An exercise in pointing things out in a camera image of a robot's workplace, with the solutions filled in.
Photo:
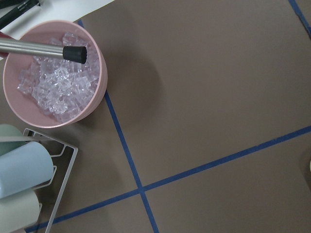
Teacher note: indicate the blue plastic cup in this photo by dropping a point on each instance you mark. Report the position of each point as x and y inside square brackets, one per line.
[23, 168]

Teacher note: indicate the metal rod in bowl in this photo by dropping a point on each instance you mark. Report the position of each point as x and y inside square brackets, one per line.
[71, 53]

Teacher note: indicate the white wire cup rack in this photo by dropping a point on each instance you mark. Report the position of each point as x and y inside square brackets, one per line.
[51, 193]

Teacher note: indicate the pink bowl with ice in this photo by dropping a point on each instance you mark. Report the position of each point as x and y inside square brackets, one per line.
[48, 92]

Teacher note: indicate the black tripod stick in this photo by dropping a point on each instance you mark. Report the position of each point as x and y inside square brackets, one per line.
[21, 7]

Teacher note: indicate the white plastic cup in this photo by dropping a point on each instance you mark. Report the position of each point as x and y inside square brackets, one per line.
[19, 211]

